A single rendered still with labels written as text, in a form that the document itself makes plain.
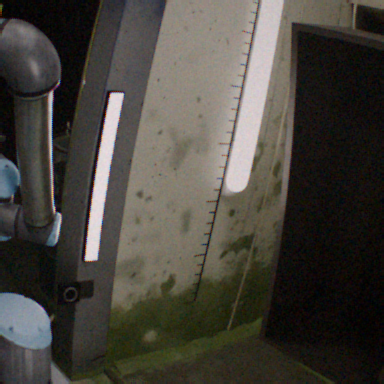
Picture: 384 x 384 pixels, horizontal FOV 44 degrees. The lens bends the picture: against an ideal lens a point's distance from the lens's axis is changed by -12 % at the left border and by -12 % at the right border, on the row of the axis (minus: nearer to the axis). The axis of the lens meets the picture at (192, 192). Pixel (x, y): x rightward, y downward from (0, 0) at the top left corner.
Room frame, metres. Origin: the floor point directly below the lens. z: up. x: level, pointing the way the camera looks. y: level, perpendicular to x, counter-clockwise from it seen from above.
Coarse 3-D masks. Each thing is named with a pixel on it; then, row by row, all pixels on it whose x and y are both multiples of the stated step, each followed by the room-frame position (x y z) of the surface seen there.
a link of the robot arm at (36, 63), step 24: (24, 24) 0.86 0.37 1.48; (0, 48) 0.82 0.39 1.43; (24, 48) 0.84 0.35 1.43; (48, 48) 0.88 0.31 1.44; (0, 72) 0.85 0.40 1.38; (24, 72) 0.85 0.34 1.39; (48, 72) 0.88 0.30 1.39; (24, 96) 0.88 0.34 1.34; (48, 96) 0.93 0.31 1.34; (24, 120) 0.93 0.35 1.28; (48, 120) 0.97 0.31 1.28; (24, 144) 0.97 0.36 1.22; (48, 144) 1.01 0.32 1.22; (24, 168) 1.01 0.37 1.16; (48, 168) 1.05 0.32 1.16; (24, 192) 1.06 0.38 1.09; (48, 192) 1.09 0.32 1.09; (24, 216) 1.13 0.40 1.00; (48, 216) 1.13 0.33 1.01; (48, 240) 1.16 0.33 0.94
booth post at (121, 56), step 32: (128, 0) 1.70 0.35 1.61; (160, 0) 1.80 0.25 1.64; (96, 32) 1.80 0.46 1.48; (128, 32) 1.73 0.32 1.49; (96, 64) 1.76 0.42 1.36; (128, 64) 1.75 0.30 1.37; (96, 96) 1.72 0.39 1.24; (128, 96) 1.77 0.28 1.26; (96, 128) 1.70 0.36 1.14; (128, 128) 1.79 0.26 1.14; (128, 160) 1.81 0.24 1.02; (64, 224) 1.79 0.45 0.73; (64, 256) 1.77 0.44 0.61; (96, 288) 1.76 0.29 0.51; (64, 320) 1.75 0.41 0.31; (96, 320) 1.77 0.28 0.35; (64, 352) 1.74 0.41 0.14; (96, 352) 1.78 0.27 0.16
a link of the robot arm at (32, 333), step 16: (0, 304) 0.83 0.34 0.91; (16, 304) 0.85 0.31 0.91; (32, 304) 0.88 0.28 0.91; (0, 320) 0.77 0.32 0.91; (16, 320) 0.79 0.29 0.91; (32, 320) 0.82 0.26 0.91; (48, 320) 0.85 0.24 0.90; (0, 336) 0.76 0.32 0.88; (16, 336) 0.76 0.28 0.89; (32, 336) 0.78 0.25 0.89; (48, 336) 0.83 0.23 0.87; (0, 352) 0.76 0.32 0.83; (16, 352) 0.76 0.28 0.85; (32, 352) 0.78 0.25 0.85; (48, 352) 0.82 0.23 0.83; (0, 368) 0.76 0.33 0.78; (16, 368) 0.76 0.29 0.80; (32, 368) 0.78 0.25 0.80; (48, 368) 0.82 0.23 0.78
